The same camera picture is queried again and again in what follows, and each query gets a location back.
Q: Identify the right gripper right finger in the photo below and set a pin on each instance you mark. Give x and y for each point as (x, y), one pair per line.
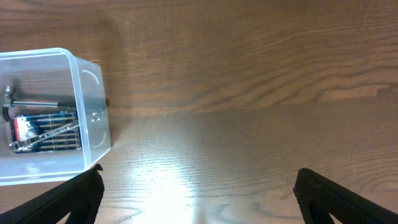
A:
(320, 200)

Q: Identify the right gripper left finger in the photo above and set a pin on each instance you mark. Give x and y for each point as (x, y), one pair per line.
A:
(78, 199)

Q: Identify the small claw hammer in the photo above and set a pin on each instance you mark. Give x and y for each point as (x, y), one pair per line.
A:
(61, 102)

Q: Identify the precision screwdriver set case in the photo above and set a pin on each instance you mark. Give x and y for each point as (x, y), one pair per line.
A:
(25, 127)

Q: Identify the silver combination wrench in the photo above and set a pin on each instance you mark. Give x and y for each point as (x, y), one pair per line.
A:
(24, 146)

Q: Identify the clear plastic container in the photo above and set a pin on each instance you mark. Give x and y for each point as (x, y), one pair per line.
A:
(54, 71)

